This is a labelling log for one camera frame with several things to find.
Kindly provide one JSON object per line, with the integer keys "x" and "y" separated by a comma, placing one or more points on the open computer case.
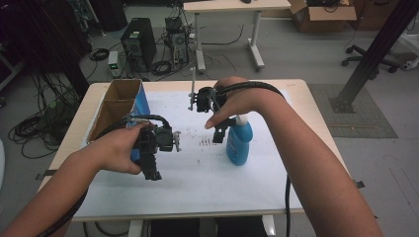
{"x": 178, "y": 42}

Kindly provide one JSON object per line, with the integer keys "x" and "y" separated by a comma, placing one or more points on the black computer tower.
{"x": 140, "y": 42}

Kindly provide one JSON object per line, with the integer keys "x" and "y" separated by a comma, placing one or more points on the black office chair base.
{"x": 365, "y": 59}

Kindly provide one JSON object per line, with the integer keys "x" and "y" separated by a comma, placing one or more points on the blue bottle with white cap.
{"x": 238, "y": 144}

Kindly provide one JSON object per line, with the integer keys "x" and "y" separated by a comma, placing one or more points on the cardboard box with blue side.
{"x": 115, "y": 105}

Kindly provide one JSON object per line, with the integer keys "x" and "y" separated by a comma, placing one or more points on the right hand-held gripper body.
{"x": 206, "y": 100}

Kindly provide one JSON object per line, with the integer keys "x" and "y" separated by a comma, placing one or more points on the small grey power supply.
{"x": 113, "y": 64}

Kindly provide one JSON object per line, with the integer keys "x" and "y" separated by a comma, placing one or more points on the grey floor mat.
{"x": 362, "y": 121}

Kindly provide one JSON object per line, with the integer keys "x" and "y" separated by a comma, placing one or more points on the person's right hand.
{"x": 245, "y": 102}

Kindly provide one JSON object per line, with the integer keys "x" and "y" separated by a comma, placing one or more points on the black curtain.
{"x": 39, "y": 39}

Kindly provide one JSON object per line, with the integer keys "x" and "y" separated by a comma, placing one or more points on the black tape strip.
{"x": 46, "y": 173}
{"x": 360, "y": 184}

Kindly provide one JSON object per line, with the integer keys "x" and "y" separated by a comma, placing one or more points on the white desk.
{"x": 230, "y": 6}

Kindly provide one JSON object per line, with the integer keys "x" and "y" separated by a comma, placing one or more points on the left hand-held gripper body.
{"x": 154, "y": 140}

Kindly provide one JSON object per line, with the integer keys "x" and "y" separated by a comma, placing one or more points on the open brown cardboard box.
{"x": 324, "y": 16}

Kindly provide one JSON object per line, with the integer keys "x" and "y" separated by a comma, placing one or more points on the black metal stand post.
{"x": 372, "y": 56}

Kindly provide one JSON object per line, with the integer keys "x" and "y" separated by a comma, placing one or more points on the person's left hand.
{"x": 115, "y": 151}

